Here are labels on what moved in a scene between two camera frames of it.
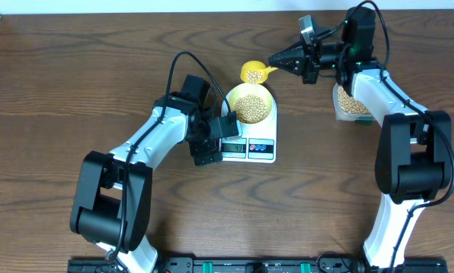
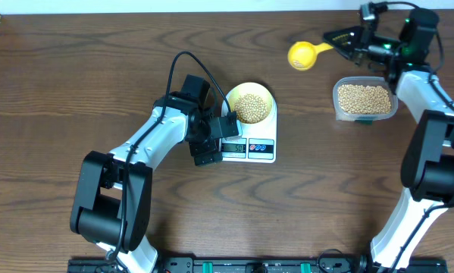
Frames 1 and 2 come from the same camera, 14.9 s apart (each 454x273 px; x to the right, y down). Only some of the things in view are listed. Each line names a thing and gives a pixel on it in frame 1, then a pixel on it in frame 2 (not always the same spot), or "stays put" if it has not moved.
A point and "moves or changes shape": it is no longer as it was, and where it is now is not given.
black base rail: [261, 265] stays put
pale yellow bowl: [252, 101] stays put
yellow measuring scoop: [254, 71] moves or changes shape
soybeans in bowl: [250, 109] stays put
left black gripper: [209, 147] stays put
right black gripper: [299, 59] to [358, 42]
